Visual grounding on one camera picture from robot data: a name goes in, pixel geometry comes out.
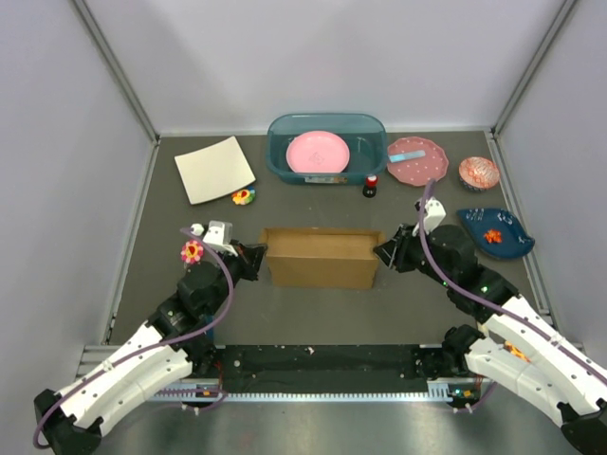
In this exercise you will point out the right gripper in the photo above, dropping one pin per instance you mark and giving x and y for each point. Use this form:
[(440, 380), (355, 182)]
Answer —
[(395, 250)]

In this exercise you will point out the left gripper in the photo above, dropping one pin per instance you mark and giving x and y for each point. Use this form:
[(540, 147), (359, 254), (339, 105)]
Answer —
[(254, 255)]

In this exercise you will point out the brown cardboard box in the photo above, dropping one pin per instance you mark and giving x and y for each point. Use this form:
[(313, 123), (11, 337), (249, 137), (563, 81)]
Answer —
[(315, 257)]

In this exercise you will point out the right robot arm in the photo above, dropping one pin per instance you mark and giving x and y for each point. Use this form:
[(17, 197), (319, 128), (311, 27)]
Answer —
[(560, 380)]

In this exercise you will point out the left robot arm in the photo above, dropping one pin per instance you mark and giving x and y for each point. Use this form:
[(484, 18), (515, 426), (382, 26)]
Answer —
[(168, 346)]

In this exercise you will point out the multicolour flower toy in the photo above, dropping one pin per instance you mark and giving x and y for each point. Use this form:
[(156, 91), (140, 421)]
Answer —
[(244, 197)]

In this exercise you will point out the red pink flower toy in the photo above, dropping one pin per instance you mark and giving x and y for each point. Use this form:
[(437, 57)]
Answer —
[(192, 252)]

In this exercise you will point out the red black stamp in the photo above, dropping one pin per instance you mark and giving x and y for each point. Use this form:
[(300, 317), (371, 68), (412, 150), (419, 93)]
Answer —
[(370, 186)]

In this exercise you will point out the pink polka dot plate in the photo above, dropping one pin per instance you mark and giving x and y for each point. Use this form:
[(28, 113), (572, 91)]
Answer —
[(418, 172)]

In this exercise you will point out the white square plate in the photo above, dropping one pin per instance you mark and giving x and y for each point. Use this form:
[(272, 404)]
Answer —
[(214, 171)]

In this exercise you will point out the blue pink spoon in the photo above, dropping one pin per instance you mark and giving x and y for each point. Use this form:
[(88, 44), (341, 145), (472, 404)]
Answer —
[(401, 157)]

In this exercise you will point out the red orange candy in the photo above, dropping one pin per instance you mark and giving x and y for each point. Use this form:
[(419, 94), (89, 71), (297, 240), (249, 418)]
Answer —
[(493, 236)]

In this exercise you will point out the dark blue leaf dish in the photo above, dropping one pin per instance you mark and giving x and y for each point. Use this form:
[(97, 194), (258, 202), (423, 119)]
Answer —
[(516, 242)]

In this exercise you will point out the teal plastic basin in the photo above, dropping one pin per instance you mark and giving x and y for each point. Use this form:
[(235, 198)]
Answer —
[(365, 136)]

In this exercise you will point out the pink round plate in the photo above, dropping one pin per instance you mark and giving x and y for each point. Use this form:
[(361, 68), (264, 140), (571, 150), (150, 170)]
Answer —
[(317, 152)]

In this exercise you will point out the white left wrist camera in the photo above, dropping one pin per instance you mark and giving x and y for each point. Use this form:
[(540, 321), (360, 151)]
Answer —
[(216, 235)]

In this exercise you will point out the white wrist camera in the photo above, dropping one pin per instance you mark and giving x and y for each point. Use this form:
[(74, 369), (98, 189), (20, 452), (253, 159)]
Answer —
[(216, 235), (434, 213)]

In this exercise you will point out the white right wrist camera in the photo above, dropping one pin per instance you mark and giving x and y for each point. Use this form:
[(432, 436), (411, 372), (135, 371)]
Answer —
[(434, 213)]

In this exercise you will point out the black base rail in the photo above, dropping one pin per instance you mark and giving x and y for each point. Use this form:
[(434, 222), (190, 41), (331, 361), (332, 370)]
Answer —
[(408, 360)]

